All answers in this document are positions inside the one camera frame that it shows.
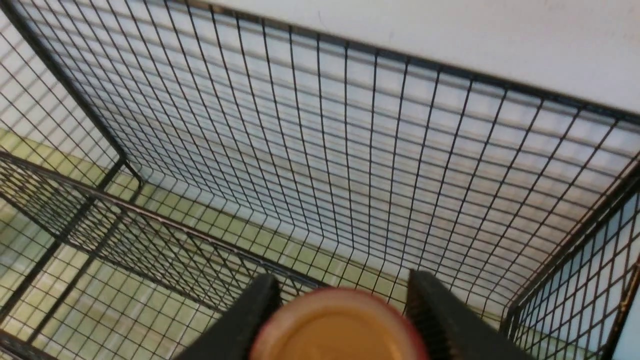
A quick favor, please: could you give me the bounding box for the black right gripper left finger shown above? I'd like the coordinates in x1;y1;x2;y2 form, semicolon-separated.
176;274;282;360

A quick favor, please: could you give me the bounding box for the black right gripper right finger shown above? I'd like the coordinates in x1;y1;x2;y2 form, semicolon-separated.
406;269;532;360

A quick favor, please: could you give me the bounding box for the light soy sauce bottle red label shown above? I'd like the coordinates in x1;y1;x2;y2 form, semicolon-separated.
248;288;430;360

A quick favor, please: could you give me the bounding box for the green checkered tablecloth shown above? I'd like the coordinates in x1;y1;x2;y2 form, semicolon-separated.
0;127;506;360

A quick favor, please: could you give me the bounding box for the black wire mesh shelf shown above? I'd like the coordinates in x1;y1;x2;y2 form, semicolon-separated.
1;0;639;360

